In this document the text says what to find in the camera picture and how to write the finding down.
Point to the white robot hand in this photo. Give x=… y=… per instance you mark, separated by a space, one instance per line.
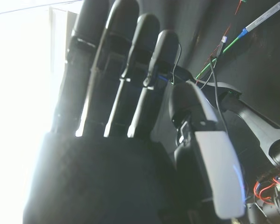
x=107 y=182

